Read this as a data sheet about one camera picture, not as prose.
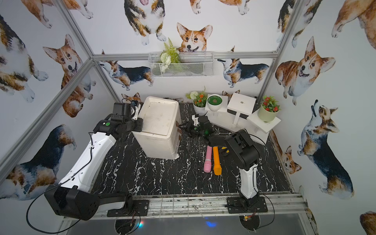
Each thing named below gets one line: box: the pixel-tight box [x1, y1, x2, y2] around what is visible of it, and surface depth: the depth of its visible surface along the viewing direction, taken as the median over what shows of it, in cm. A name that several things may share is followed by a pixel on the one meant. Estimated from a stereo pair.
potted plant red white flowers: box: [186, 85, 208, 117], surface depth 108 cm
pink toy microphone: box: [203, 145, 213, 173], surface depth 89 cm
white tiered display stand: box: [205, 93, 282, 144], surface depth 93 cm
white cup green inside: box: [207, 94, 223, 112], surface depth 94 cm
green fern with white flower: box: [159, 37, 182, 73], surface depth 84 cm
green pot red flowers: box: [257, 95, 282, 122], surface depth 85 cm
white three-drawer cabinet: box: [131, 95, 182, 160], surface depth 83 cm
